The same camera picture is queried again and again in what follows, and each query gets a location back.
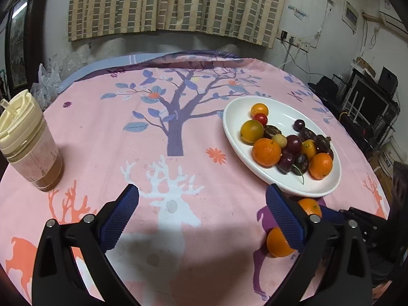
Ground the orange mandarin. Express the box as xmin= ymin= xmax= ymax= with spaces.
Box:
xmin=309 ymin=153 xmax=333 ymax=180

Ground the dark wrinkled fruit back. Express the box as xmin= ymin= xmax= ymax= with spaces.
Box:
xmin=315 ymin=134 xmax=331 ymax=153

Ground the dark wrinkled fruit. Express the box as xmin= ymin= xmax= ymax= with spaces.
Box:
xmin=299 ymin=127 xmax=317 ymax=142
xmin=315 ymin=134 xmax=331 ymax=153

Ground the dark red plum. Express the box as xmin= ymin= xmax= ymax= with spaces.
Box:
xmin=283 ymin=135 xmax=302 ymax=156
xmin=328 ymin=149 xmax=334 ymax=161

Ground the dark wrinkled fruit front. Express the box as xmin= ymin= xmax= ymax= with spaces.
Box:
xmin=299 ymin=127 xmax=317 ymax=142

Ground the large orange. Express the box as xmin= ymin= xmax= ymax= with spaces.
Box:
xmin=252 ymin=138 xmax=282 ymax=168

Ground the small tan longan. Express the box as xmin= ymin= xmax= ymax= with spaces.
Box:
xmin=272 ymin=133 xmax=288 ymax=148

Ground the greenish yellow orange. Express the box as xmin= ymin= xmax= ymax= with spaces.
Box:
xmin=240 ymin=120 xmax=264 ymax=144

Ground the red cherry tomato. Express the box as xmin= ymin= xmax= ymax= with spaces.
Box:
xmin=252 ymin=113 xmax=268 ymax=126

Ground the small orange kumquat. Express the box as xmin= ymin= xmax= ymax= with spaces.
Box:
xmin=250 ymin=103 xmax=269 ymax=117

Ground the large brown passion fruit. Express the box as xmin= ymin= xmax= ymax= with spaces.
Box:
xmin=263 ymin=125 xmax=282 ymax=139

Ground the orange top back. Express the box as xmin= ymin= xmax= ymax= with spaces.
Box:
xmin=297 ymin=198 xmax=322 ymax=218

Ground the white plastic bucket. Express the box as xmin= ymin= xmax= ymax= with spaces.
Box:
xmin=378 ymin=139 xmax=407 ymax=177

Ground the black equipment shelf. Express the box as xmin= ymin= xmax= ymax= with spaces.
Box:
xmin=309 ymin=68 xmax=400 ymax=155

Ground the white oval plate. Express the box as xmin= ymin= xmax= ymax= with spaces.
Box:
xmin=223 ymin=96 xmax=342 ymax=198

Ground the cream-lidded drink cup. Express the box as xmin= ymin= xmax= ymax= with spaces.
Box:
xmin=1 ymin=90 xmax=63 ymax=192

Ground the pink deer-print tablecloth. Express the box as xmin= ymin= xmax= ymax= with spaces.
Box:
xmin=1 ymin=55 xmax=389 ymax=305

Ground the clear plastic bag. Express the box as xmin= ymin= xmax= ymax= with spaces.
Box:
xmin=30 ymin=61 xmax=61 ymax=111

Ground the white air conditioner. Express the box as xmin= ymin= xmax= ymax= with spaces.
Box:
xmin=379 ymin=0 xmax=407 ymax=37

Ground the striped beige curtain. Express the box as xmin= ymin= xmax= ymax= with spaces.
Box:
xmin=68 ymin=0 xmax=285 ymax=48

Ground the dark framed picture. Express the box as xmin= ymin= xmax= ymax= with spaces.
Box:
xmin=5 ymin=0 xmax=37 ymax=98

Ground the wall power strip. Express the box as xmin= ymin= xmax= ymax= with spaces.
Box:
xmin=277 ymin=30 xmax=311 ymax=53

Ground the wall electrical panel box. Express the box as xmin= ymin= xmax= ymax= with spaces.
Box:
xmin=342 ymin=0 xmax=359 ymax=33

